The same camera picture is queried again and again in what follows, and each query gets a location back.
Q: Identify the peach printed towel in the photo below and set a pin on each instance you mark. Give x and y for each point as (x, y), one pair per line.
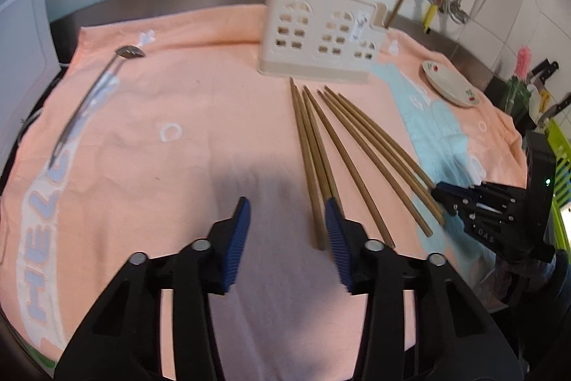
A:
(178, 193)

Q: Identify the beige plastic utensil holder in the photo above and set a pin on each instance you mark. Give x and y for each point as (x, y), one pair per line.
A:
(312, 59)

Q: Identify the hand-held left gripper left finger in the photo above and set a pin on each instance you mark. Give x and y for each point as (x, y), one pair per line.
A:
(236, 238)

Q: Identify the person's right forearm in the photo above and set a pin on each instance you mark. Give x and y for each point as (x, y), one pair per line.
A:
(522, 278)

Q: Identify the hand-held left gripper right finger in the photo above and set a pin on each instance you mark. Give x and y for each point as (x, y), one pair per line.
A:
(335, 238)

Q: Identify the row of wooden chopsticks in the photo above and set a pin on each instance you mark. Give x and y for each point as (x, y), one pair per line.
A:
(310, 158)

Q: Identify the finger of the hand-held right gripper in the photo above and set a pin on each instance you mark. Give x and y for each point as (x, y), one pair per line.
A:
(450, 195)
(495, 229)

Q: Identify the white floral dish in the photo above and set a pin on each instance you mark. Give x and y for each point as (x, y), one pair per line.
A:
(446, 84)

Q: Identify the green plastic rack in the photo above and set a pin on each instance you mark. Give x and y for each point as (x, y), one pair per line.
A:
(563, 175)

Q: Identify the white appliance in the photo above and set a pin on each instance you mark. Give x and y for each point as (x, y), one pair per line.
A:
(22, 50)

